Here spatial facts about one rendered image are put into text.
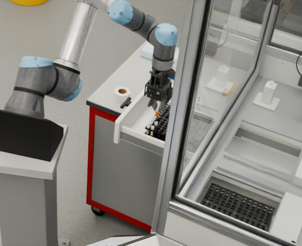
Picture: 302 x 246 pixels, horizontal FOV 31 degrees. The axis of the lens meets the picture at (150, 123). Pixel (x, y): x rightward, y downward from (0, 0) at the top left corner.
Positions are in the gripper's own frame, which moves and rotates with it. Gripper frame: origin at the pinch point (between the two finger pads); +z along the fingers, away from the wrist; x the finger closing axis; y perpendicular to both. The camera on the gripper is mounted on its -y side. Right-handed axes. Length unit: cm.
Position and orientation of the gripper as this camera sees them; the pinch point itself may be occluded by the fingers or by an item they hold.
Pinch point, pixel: (158, 107)
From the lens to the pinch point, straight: 207.2
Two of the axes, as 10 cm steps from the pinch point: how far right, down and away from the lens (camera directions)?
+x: 9.0, 3.5, -2.7
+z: -1.0, 7.7, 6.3
